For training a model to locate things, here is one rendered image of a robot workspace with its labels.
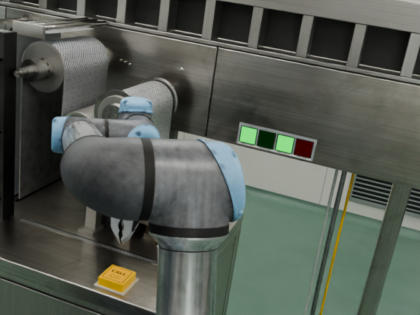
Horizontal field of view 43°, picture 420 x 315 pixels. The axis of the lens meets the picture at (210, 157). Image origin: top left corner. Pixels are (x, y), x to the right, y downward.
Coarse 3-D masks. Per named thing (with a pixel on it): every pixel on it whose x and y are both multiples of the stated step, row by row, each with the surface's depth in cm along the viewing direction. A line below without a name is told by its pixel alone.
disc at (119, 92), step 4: (104, 92) 147; (108, 92) 147; (112, 92) 147; (116, 92) 146; (120, 92) 146; (124, 92) 145; (100, 96) 148; (104, 96) 148; (108, 96) 147; (124, 96) 146; (128, 96) 145; (100, 100) 149; (96, 104) 149; (96, 108) 150; (96, 112) 150; (96, 116) 150
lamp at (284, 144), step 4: (280, 136) 167; (284, 136) 167; (280, 140) 168; (284, 140) 167; (288, 140) 167; (292, 140) 166; (276, 144) 169; (280, 144) 168; (284, 144) 168; (288, 144) 167; (276, 148) 169; (280, 148) 168; (284, 148) 168; (288, 148) 168
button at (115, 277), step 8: (112, 264) 137; (104, 272) 133; (112, 272) 134; (120, 272) 134; (128, 272) 135; (104, 280) 131; (112, 280) 131; (120, 280) 131; (128, 280) 132; (112, 288) 131; (120, 288) 130
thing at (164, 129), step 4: (168, 120) 168; (160, 124) 162; (164, 124) 166; (168, 124) 169; (156, 128) 160; (160, 128) 163; (164, 128) 166; (168, 128) 169; (160, 132) 164; (164, 132) 167; (168, 132) 170; (160, 136) 165; (164, 136) 168; (168, 136) 171
